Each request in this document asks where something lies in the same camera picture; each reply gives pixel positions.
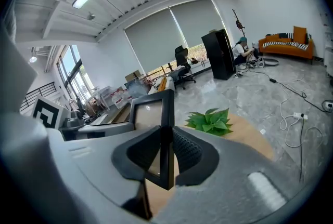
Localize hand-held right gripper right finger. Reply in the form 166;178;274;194
172;126;220;187

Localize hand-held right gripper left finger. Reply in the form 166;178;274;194
111;125;162;182

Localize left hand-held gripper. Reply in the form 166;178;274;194
31;95;135;142

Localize black picture frame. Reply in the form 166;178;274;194
122;89;175;220

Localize black stair railing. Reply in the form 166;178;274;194
19;81;57;115

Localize green artificial plant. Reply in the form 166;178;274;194
185;108;234;137

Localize white side table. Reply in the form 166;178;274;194
85;86;111;112

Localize clear plastic storage box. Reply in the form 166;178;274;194
111;87;132;109

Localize wooden table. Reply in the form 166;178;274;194
144;113;275;218

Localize white couch with pillows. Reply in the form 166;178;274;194
147;75;175;96

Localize cardboard box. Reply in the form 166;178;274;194
124;70;142;83

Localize black office chair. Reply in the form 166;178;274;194
170;45;197;90

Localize black tall cabinet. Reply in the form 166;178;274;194
201;28;237;81

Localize grey roller blind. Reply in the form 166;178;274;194
170;0;226;49
124;8;188;76

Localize white round floor device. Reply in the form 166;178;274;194
259;58;280;67

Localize wooden coat rack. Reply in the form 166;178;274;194
232;8;246;37

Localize orange sofa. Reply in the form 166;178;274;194
258;25;315;65

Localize striped black white blanket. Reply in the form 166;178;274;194
262;32;310;51

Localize orange cushion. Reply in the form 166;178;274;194
293;25;309;45

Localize white cabinet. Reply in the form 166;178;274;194
323;30;333;77

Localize white floor cable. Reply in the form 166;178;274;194
278;76;324;148

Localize black floor cable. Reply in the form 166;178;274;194
248;67;333;183

